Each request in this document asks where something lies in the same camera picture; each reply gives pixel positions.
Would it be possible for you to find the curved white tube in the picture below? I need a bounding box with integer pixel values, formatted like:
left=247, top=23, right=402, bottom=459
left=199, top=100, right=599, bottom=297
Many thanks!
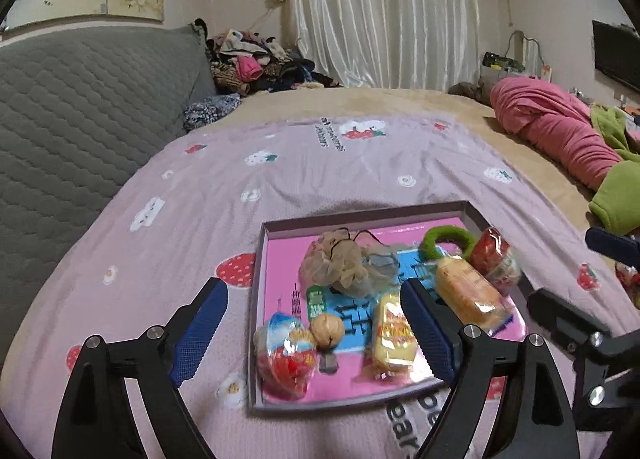
left=507, top=29, right=543, bottom=75

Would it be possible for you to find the dark cloth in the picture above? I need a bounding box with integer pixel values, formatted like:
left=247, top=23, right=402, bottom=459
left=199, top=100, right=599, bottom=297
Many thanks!
left=447, top=78, right=496, bottom=102

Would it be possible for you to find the pile of clothes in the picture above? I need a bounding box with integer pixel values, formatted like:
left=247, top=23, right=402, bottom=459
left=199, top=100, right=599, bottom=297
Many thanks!
left=192, top=18, right=343, bottom=96

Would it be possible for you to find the green fleece blanket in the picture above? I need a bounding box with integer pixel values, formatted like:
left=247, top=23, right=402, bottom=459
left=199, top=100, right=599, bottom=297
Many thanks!
left=589, top=105, right=640, bottom=235

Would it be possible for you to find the grey shallow cardboard box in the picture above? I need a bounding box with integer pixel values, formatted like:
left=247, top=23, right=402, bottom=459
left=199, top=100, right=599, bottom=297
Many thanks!
left=246, top=200, right=533, bottom=416

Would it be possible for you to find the pink quilt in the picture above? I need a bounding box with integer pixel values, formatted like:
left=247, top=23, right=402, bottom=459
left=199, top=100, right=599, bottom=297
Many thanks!
left=489, top=76, right=626, bottom=192

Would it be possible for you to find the white curtain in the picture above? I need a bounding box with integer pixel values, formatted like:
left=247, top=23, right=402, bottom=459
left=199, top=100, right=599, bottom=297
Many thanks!
left=280, top=0, right=483, bottom=92

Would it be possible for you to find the black television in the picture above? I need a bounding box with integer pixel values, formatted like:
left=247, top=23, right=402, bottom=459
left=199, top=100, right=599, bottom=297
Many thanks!
left=592, top=19, right=640, bottom=90

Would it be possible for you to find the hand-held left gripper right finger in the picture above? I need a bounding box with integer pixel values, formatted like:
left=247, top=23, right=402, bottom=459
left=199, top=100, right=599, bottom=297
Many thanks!
left=400, top=278, right=581, bottom=459

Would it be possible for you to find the yellow snack packet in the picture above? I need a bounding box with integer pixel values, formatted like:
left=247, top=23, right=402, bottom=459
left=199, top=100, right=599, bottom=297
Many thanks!
left=365, top=291, right=418, bottom=380

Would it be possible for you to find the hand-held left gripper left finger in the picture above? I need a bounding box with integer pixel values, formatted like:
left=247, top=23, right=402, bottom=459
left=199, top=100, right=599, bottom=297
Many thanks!
left=50, top=276, right=230, bottom=459

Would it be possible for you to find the dark bag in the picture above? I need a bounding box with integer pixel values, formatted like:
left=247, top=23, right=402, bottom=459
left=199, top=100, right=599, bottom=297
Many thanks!
left=482, top=52, right=526, bottom=74

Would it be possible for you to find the grey quilted headboard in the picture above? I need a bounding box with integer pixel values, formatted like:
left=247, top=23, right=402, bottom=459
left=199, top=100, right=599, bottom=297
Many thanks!
left=0, top=24, right=217, bottom=335

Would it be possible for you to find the green fuzzy ring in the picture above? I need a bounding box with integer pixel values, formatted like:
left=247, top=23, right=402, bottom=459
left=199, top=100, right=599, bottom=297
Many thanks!
left=419, top=225, right=478, bottom=262

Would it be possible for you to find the pink strawberry print blanket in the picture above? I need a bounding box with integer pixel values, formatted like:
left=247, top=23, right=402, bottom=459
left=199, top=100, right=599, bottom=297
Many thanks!
left=0, top=114, right=640, bottom=459

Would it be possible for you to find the blue patterned cloth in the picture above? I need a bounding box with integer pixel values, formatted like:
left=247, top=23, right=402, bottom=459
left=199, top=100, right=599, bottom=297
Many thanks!
left=182, top=93, right=243, bottom=132

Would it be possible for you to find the red toy egg packet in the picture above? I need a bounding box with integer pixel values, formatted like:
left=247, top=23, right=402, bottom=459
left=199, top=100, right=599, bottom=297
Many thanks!
left=470, top=228, right=523, bottom=296
left=253, top=314, right=318, bottom=400

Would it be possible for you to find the beige mesh pouch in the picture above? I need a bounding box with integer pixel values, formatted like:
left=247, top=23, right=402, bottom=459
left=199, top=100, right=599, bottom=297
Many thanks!
left=300, top=228, right=406, bottom=297

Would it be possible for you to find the orange bread packet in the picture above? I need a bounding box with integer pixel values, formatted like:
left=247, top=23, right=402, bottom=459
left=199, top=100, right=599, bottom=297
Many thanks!
left=434, top=255, right=516, bottom=332

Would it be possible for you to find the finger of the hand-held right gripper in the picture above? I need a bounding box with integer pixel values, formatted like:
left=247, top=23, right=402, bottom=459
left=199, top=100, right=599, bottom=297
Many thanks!
left=527, top=288, right=611, bottom=356
left=585, top=226, right=640, bottom=262

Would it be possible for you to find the small cloth doll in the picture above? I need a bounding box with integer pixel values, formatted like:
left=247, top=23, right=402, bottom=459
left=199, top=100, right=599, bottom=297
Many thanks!
left=615, top=261, right=640, bottom=310

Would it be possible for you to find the pink and blue book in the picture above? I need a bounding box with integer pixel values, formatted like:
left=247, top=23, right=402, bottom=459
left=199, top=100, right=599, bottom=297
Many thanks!
left=260, top=219, right=526, bottom=402

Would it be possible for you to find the walnut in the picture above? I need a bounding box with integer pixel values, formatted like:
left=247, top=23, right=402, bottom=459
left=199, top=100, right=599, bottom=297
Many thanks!
left=310, top=315, right=346, bottom=351

